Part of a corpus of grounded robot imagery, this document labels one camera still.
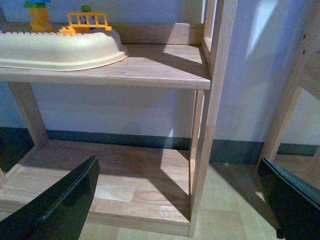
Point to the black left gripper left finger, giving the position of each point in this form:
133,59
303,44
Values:
60,212

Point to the yellow toy block tree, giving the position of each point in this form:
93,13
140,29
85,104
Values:
40,20

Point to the beige plastic toy base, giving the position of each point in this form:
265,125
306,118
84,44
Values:
57,52

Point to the wooden shelf unit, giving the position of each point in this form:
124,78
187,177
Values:
304,75
167,184

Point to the orange toy fence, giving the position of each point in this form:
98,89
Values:
80,22

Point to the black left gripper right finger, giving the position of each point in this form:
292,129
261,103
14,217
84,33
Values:
294,202

